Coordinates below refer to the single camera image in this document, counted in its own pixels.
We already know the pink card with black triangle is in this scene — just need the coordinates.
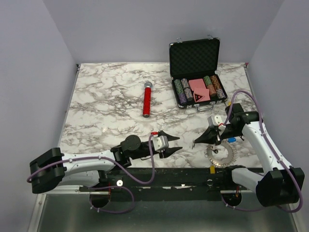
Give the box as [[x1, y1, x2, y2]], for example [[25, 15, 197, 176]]
[[193, 88, 210, 102]]

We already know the round metal keyring disc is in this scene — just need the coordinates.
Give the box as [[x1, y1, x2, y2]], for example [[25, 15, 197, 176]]
[[205, 141, 237, 168]]

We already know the brown poker chip stack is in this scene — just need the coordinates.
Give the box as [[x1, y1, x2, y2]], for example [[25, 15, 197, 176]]
[[210, 75, 221, 93]]

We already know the yellow tape piece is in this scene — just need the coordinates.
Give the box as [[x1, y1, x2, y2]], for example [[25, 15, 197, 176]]
[[210, 166, 215, 174]]

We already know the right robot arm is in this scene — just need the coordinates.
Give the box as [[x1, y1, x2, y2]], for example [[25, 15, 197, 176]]
[[194, 103, 305, 207]]

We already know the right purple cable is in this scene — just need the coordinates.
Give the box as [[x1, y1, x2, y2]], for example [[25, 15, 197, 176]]
[[221, 89, 304, 213]]

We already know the red glitter microphone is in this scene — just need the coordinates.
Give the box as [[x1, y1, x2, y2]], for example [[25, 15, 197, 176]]
[[142, 81, 153, 117]]

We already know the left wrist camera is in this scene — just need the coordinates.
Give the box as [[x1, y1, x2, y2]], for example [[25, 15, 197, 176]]
[[153, 135, 169, 152]]

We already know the pink playing card deck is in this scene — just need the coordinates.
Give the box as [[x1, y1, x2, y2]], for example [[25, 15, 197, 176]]
[[188, 78, 206, 91]]

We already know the black poker chip case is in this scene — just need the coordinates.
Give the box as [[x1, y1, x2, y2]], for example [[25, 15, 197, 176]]
[[169, 38, 227, 109]]

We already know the black front mounting rail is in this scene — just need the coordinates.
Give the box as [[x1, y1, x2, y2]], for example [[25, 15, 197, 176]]
[[80, 168, 250, 207]]

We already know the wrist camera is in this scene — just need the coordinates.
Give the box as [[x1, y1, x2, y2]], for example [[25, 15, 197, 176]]
[[153, 135, 169, 152], [208, 115, 225, 130]]

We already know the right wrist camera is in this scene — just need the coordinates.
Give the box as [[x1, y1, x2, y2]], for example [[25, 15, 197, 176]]
[[208, 115, 225, 130]]

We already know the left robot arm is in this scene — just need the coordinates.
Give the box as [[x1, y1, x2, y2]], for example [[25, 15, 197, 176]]
[[27, 130, 180, 194]]

